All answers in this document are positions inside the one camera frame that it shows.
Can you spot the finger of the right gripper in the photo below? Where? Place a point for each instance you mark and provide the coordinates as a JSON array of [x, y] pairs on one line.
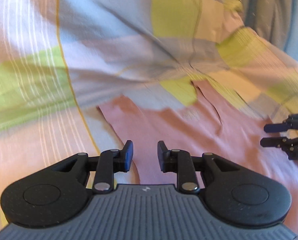
[[277, 128], [278, 142]]

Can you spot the plaid bed sheet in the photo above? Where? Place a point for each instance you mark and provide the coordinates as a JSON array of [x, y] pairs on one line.
[[60, 59]]

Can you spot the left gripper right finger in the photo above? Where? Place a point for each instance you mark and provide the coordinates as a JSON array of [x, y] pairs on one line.
[[183, 165]]

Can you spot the grey-blue curtain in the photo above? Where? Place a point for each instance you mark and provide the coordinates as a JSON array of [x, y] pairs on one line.
[[274, 20]]

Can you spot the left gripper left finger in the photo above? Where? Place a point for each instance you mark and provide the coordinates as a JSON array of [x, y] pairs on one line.
[[107, 164]]

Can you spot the pink cloth garment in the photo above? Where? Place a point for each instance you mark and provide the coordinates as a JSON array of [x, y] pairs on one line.
[[211, 124]]

